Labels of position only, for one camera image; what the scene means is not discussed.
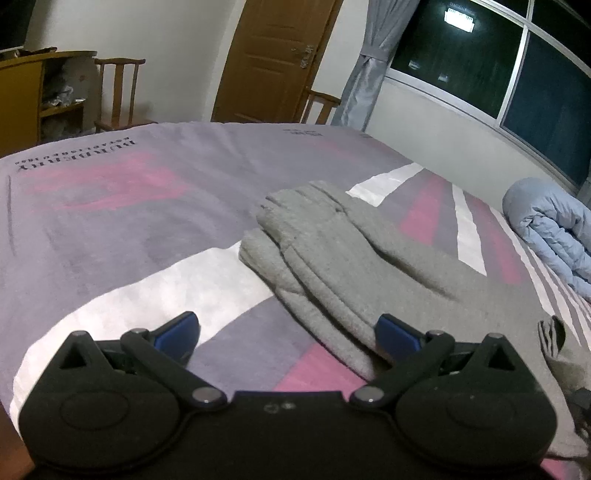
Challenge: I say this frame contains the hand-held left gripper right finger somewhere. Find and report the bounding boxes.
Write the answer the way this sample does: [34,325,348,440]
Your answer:
[349,313,533,411]

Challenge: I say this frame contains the cabinet shelf clutter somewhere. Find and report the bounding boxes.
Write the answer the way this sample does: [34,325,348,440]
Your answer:
[41,59,89,136]

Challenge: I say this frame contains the striped pink grey bed sheet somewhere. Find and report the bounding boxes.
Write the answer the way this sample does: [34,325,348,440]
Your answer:
[0,121,591,480]

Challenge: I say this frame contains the sliding glass window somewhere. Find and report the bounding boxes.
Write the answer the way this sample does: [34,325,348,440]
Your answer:
[385,0,591,197]

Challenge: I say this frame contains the brown wooden door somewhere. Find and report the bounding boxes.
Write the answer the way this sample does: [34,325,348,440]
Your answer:
[211,0,345,124]

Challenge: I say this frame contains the grey curtain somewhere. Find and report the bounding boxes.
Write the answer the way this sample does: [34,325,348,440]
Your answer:
[330,0,422,132]

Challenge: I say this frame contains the wooden cabinet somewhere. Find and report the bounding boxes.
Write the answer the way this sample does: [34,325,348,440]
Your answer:
[0,50,99,158]

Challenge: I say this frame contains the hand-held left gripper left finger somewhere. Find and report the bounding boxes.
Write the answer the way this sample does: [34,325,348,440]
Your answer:
[39,311,228,411]

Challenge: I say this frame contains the wooden chair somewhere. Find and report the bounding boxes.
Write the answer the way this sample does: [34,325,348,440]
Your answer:
[93,57,158,134]
[299,87,342,126]

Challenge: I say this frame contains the folded light blue duvet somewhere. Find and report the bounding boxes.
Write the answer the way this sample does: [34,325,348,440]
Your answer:
[502,177,591,302]

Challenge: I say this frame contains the dark television screen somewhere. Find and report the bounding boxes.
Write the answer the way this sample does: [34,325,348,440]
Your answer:
[0,0,38,52]

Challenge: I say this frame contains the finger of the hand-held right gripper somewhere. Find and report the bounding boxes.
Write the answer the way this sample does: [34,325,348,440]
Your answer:
[571,387,591,441]

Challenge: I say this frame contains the grey pants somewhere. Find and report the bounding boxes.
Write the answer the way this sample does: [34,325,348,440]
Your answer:
[238,180,591,462]

